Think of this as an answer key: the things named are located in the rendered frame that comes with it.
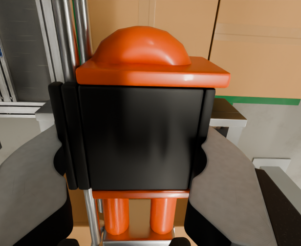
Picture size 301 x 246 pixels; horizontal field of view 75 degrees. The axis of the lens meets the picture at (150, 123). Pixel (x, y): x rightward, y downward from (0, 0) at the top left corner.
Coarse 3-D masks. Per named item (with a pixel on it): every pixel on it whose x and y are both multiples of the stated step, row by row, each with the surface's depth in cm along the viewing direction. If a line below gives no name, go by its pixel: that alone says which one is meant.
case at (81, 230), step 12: (72, 192) 44; (72, 204) 42; (84, 204) 42; (180, 204) 43; (84, 216) 39; (180, 216) 40; (84, 228) 37; (180, 228) 38; (84, 240) 39; (192, 240) 40
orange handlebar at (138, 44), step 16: (128, 32) 10; (144, 32) 10; (160, 32) 10; (112, 48) 10; (128, 48) 10; (144, 48) 10; (160, 48) 10; (176, 48) 10; (176, 64) 10; (112, 208) 15; (128, 208) 17; (160, 208) 16; (112, 224) 16; (128, 224) 17; (160, 224) 16
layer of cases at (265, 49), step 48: (96, 0) 55; (144, 0) 55; (192, 0) 56; (240, 0) 56; (288, 0) 57; (96, 48) 61; (192, 48) 62; (240, 48) 62; (288, 48) 63; (288, 96) 71
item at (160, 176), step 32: (96, 64) 10; (128, 64) 10; (160, 64) 10; (192, 64) 11; (96, 96) 10; (128, 96) 10; (160, 96) 10; (192, 96) 10; (96, 128) 10; (128, 128) 10; (160, 128) 11; (192, 128) 11; (96, 160) 11; (128, 160) 11; (160, 160) 12; (192, 160) 12; (96, 192) 12; (128, 192) 13; (160, 192) 13
